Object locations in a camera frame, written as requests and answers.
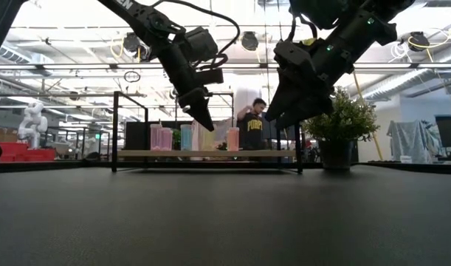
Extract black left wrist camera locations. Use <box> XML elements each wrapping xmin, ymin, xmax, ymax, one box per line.
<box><xmin>180</xmin><ymin>26</ymin><xmax>219</xmax><ymax>64</ymax></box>

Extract silver ventilation duct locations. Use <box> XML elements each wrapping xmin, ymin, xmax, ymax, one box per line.
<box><xmin>359</xmin><ymin>44</ymin><xmax>451</xmax><ymax>103</ymax></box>
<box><xmin>0</xmin><ymin>36</ymin><xmax>55</xmax><ymax>77</ymax></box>

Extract long yellow cable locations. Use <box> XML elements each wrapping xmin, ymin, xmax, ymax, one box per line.
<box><xmin>352</xmin><ymin>72</ymin><xmax>384</xmax><ymax>162</ymax></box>

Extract person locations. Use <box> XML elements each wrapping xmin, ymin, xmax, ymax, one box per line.
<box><xmin>236</xmin><ymin>97</ymin><xmax>269</xmax><ymax>151</ymax></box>

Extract long ceiling light bar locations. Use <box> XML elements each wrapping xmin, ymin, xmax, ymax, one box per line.
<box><xmin>0</xmin><ymin>62</ymin><xmax>451</xmax><ymax>71</ymax></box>

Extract black ceiling cable reel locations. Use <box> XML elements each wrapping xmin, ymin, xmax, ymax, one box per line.
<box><xmin>122</xmin><ymin>31</ymin><xmax>142</xmax><ymax>56</ymax></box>
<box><xmin>409</xmin><ymin>31</ymin><xmax>431</xmax><ymax>52</ymax></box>
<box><xmin>241</xmin><ymin>31</ymin><xmax>259</xmax><ymax>52</ymax></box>

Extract white coiled cable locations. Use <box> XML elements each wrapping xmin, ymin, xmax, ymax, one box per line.
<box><xmin>389</xmin><ymin>39</ymin><xmax>411</xmax><ymax>63</ymax></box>

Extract grey draped cloth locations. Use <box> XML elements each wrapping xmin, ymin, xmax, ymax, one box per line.
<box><xmin>386</xmin><ymin>119</ymin><xmax>448</xmax><ymax>163</ymax></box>

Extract black hanging cable ring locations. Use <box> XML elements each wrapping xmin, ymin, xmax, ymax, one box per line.
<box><xmin>123</xmin><ymin>69</ymin><xmax>142</xmax><ymax>84</ymax></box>

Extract red crates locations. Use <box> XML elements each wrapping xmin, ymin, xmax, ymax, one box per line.
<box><xmin>0</xmin><ymin>142</ymin><xmax>58</xmax><ymax>163</ymax></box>

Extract white column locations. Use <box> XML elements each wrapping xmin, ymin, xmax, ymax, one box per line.
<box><xmin>234</xmin><ymin>73</ymin><xmax>265</xmax><ymax>121</ymax></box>

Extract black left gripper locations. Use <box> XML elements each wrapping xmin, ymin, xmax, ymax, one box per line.
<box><xmin>156</xmin><ymin>36</ymin><xmax>224</xmax><ymax>132</ymax></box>

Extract green plant in black pot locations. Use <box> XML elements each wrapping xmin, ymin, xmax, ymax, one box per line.
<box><xmin>301</xmin><ymin>86</ymin><xmax>380</xmax><ymax>171</ymax></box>

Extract small green background plant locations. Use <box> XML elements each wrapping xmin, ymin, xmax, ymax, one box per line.
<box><xmin>171</xmin><ymin>128</ymin><xmax>182</xmax><ymax>151</ymax></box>

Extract black partition panel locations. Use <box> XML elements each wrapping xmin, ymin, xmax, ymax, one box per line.
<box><xmin>125</xmin><ymin>120</ymin><xmax>151</xmax><ymax>151</ymax></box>

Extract wooden shelf black metal frame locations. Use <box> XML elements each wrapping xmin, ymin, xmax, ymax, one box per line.
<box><xmin>111</xmin><ymin>91</ymin><xmax>304</xmax><ymax>174</ymax></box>

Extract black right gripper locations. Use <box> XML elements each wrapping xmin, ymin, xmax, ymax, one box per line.
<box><xmin>264</xmin><ymin>40</ymin><xmax>355</xmax><ymax>130</ymax></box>

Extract blue pill bottle white cap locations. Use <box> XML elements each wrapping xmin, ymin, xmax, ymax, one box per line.
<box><xmin>179</xmin><ymin>123</ymin><xmax>193</xmax><ymax>151</ymax></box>

